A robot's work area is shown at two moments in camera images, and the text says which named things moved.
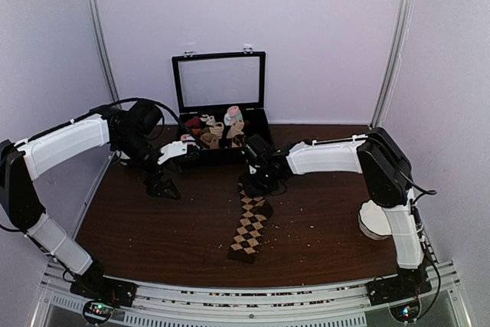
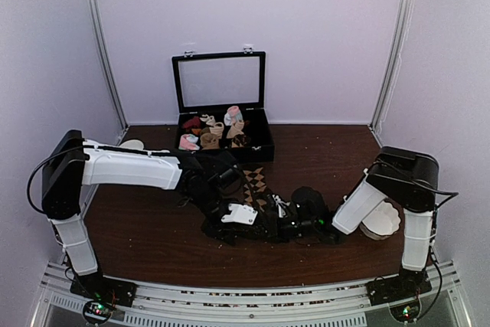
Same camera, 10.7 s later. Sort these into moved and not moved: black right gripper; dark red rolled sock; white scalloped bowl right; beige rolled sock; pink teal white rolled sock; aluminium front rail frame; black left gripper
Moved: black left gripper; black right gripper
Not moved: aluminium front rail frame; pink teal white rolled sock; beige rolled sock; dark red rolled sock; white scalloped bowl right
